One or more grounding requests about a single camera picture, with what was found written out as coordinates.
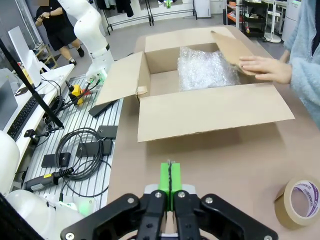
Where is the yellow emergency stop box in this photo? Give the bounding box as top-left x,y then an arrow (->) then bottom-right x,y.
65,80 -> 85,106

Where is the right arm black cable sleeve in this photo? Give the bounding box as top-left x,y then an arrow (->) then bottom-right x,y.
0,192 -> 38,240

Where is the person's right hand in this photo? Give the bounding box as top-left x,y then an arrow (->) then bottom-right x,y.
279,48 -> 291,64

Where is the brown cardboard box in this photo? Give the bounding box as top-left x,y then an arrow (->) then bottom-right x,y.
95,26 -> 296,144

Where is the dark computer monitor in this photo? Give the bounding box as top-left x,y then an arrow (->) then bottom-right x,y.
0,68 -> 19,131

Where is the coiled black cable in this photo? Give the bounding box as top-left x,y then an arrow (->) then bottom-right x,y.
55,127 -> 113,181

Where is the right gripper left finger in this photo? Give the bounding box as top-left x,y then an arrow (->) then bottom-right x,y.
59,161 -> 172,240

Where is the white upright panel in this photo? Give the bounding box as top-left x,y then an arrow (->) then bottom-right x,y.
8,25 -> 52,88

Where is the brown packing tape roll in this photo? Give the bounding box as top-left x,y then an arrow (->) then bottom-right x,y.
274,176 -> 320,231

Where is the black computer keyboard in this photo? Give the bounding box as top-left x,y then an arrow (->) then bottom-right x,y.
6,95 -> 39,141

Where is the white fan stand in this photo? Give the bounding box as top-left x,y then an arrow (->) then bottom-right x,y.
264,0 -> 284,44

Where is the black slanted pole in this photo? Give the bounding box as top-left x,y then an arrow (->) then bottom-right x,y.
0,39 -> 65,130

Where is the long black flat box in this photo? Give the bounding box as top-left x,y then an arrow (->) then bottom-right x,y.
75,139 -> 114,158

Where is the small black square box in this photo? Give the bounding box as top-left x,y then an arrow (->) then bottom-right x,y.
96,124 -> 119,140

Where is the black shelf cart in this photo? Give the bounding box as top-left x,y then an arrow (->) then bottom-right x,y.
240,0 -> 270,40

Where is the person in blue fleece jacket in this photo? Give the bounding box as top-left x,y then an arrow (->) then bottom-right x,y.
283,0 -> 320,66

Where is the person's left forearm blue sleeve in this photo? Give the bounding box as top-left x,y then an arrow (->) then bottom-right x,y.
289,56 -> 320,126

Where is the wooden stool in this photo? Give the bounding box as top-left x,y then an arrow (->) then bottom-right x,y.
33,43 -> 60,71

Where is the slotted aluminium base plate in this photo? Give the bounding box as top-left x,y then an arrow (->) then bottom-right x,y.
21,73 -> 124,203

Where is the person's left hand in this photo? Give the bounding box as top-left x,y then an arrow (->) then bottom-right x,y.
239,55 -> 293,85

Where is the person's right forearm blue sleeve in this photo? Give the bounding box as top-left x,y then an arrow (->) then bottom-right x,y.
283,32 -> 301,60

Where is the white air purifier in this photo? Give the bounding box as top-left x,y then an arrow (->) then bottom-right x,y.
281,0 -> 301,44

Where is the black flat plate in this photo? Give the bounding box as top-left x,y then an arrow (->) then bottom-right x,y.
41,151 -> 72,168

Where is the clear bubble wrap bundle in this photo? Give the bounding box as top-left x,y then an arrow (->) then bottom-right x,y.
177,45 -> 241,92

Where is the white computer desk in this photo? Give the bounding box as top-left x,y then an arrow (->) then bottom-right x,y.
0,63 -> 76,161

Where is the orange storage shelf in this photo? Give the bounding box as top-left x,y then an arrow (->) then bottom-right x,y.
225,0 -> 243,27

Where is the black wedge block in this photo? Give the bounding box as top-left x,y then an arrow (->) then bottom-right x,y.
88,98 -> 120,118

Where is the black handheld control device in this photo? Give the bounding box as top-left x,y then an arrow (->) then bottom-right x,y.
23,166 -> 75,193

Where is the white floor appliance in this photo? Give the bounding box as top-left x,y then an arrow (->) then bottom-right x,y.
194,0 -> 212,19

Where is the black clamp mount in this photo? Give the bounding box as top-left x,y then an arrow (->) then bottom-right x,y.
24,128 -> 51,140

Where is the clothes rack with dark clothes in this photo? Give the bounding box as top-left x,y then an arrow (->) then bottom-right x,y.
96,0 -> 154,36

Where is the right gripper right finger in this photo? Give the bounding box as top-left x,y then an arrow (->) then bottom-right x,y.
170,162 -> 279,240

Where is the person in black t-shirt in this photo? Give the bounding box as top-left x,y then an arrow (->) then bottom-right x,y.
34,0 -> 85,66

